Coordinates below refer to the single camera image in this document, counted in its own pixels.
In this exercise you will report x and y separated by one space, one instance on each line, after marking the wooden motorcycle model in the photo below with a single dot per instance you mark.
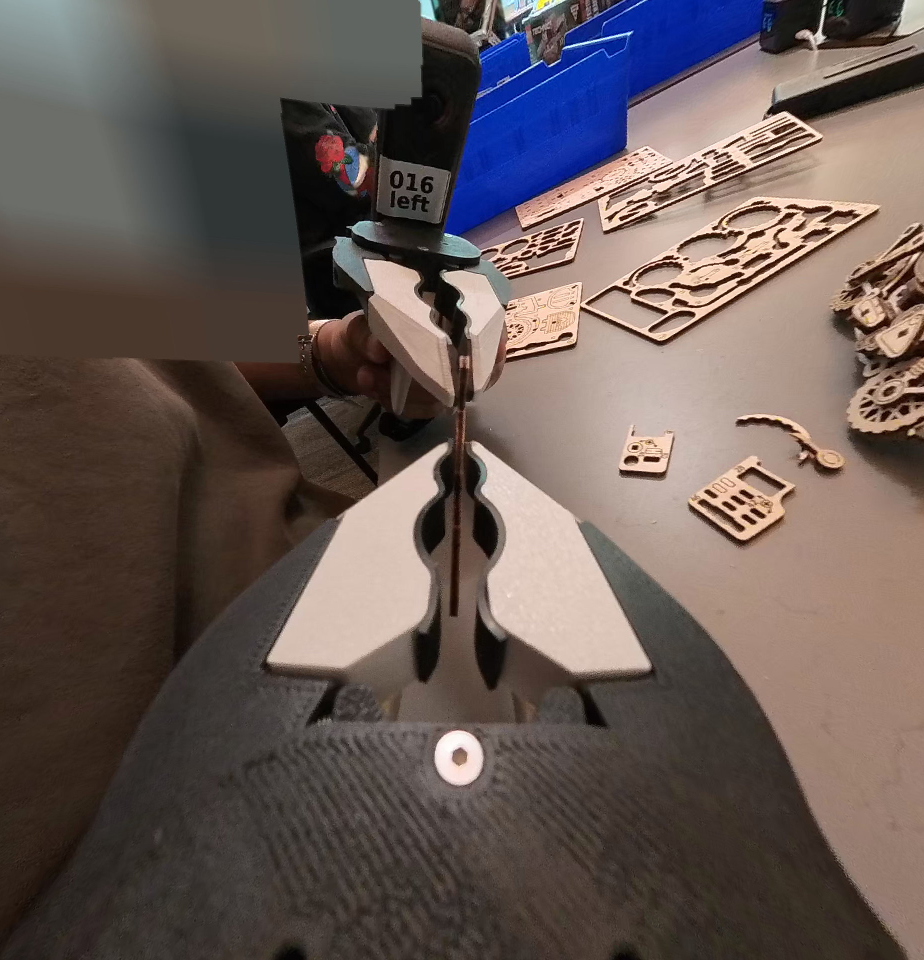
897 360

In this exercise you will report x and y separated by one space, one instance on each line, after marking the person's left hand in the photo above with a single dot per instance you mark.
357 360

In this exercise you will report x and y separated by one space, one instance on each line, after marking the person's left forearm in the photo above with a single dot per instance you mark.
274 375

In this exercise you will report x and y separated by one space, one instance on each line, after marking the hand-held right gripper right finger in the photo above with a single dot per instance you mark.
559 600

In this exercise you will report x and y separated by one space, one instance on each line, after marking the long wooden parts sheet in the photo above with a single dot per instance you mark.
777 142

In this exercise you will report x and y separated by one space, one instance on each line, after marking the blue plastic bin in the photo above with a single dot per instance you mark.
503 56
679 45
544 142

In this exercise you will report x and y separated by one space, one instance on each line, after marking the black printed shirt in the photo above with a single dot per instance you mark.
327 187

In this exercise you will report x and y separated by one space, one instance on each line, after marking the small wooden parts sheet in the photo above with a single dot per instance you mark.
571 247

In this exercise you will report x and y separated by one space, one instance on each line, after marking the hook-shaped wooden part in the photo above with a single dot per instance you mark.
457 487

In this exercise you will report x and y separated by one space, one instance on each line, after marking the dark product box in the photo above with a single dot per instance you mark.
548 37

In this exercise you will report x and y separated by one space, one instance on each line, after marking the black battery charger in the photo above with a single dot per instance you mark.
856 19
784 26

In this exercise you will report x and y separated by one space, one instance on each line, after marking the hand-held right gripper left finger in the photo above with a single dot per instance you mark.
349 600

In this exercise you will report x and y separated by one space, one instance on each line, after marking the curved toothed wooden piece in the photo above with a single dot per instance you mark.
769 422

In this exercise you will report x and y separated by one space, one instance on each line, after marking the black flat device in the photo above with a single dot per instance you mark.
844 86

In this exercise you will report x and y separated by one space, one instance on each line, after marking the black metal frame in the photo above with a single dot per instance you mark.
342 442

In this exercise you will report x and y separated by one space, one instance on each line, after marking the engraved small wooden sheet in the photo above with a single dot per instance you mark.
544 322

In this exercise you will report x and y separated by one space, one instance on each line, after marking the small square wooden piece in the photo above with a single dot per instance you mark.
646 450

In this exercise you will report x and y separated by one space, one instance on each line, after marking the slotted wooden piece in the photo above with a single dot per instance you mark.
732 506

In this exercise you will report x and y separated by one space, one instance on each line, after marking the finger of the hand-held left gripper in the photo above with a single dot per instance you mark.
409 322
486 322

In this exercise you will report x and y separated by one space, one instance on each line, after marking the grey desk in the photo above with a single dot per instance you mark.
769 637

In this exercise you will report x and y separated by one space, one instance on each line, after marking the brown sweater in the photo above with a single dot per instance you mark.
94 600

